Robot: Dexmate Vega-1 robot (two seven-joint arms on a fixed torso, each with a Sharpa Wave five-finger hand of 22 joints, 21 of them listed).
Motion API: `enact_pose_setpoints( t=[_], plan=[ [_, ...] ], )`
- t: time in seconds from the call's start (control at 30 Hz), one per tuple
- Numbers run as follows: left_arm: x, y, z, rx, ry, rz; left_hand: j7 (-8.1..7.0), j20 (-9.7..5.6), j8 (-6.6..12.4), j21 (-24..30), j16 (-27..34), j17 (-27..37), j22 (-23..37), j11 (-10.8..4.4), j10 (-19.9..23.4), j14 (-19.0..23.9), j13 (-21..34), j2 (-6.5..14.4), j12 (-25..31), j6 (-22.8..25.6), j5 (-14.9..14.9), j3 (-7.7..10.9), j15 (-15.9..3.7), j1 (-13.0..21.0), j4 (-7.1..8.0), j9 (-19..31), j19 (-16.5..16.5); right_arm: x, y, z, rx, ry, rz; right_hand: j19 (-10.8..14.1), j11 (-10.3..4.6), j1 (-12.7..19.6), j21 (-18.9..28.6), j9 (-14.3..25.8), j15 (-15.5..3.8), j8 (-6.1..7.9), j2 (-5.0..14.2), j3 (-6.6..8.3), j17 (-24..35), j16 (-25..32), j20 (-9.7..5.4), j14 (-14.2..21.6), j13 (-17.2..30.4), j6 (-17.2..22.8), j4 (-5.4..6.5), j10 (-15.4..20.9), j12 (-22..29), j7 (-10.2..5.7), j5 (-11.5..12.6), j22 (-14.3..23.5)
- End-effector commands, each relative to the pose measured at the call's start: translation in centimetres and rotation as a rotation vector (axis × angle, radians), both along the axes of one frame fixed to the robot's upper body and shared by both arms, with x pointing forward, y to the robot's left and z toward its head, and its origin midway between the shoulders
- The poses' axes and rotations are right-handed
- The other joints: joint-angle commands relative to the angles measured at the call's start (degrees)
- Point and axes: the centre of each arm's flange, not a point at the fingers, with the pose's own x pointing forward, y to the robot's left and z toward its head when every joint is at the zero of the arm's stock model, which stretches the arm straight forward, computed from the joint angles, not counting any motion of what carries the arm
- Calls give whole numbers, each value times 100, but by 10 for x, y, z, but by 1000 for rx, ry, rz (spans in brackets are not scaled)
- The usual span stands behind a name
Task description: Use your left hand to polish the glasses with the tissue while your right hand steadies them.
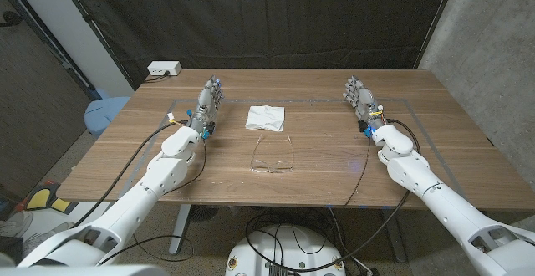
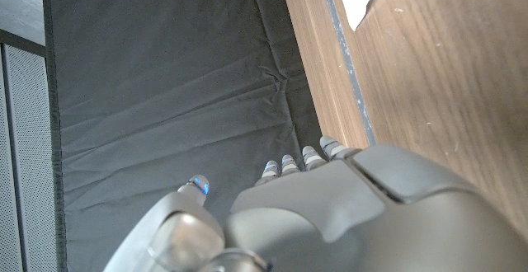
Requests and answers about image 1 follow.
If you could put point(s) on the grey sneaker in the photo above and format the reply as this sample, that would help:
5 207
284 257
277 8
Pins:
50 232
14 223

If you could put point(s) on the white table leg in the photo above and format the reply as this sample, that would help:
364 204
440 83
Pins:
180 230

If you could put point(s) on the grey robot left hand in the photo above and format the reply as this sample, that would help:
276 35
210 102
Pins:
205 100

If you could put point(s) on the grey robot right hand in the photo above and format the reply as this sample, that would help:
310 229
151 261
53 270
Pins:
364 100

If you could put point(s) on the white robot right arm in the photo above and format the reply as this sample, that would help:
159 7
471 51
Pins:
418 175

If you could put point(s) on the grey table leg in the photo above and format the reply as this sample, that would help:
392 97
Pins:
395 238

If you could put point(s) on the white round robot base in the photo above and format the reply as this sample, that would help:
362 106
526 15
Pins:
292 251

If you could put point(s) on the light blue stool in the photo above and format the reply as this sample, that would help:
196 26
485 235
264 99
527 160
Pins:
104 113

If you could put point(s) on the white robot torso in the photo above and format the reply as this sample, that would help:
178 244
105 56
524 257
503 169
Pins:
83 271

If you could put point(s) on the white power strip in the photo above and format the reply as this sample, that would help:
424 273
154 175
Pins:
164 68

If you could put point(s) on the black round vent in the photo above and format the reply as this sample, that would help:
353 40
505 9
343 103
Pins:
202 213

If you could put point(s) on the dark wall rail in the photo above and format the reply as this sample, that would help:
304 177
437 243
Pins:
42 35

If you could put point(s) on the yellow and black floor mat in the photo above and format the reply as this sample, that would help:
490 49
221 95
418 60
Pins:
39 200

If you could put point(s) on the clear plastic glasses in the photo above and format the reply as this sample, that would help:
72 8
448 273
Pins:
267 168

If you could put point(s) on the white tissue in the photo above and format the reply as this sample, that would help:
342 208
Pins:
265 118

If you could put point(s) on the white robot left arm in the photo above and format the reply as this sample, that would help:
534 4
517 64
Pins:
163 175

